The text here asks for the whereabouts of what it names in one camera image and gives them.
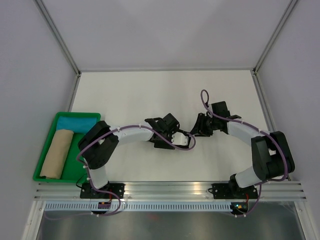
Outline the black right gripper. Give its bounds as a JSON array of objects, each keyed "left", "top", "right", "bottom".
[{"left": 190, "top": 112, "right": 219, "bottom": 137}]

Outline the aluminium frame post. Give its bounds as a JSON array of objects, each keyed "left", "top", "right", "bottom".
[
  {"left": 33, "top": 0, "right": 81, "bottom": 77},
  {"left": 251, "top": 0, "right": 300, "bottom": 75}
]

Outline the rolled beige t shirt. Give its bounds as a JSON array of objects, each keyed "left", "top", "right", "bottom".
[{"left": 40, "top": 129, "right": 74, "bottom": 180}]

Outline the right aluminium frame post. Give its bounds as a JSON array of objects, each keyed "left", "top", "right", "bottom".
[{"left": 251, "top": 0, "right": 300, "bottom": 75}]

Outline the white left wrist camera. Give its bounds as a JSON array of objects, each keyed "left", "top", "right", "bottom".
[{"left": 171, "top": 132, "right": 189, "bottom": 146}]

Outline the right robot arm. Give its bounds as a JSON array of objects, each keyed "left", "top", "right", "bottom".
[{"left": 191, "top": 101, "right": 296, "bottom": 198}]

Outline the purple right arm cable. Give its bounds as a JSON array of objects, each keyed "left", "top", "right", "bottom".
[{"left": 200, "top": 89, "right": 292, "bottom": 183}]

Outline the aluminium mounting rail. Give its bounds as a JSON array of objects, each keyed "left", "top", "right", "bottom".
[{"left": 33, "top": 181, "right": 307, "bottom": 202}]

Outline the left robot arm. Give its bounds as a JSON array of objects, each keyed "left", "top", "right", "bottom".
[{"left": 77, "top": 113, "right": 180, "bottom": 198}]

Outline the black t shirt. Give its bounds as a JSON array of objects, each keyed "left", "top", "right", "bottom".
[{"left": 176, "top": 129, "right": 197, "bottom": 138}]

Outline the white slotted cable duct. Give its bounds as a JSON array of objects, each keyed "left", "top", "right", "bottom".
[{"left": 44, "top": 201, "right": 247, "bottom": 213}]

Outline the rolled blue t shirt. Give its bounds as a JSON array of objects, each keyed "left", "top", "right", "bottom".
[{"left": 56, "top": 116, "right": 98, "bottom": 134}]

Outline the left aluminium frame post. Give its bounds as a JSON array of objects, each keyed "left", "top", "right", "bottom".
[{"left": 33, "top": 0, "right": 81, "bottom": 77}]

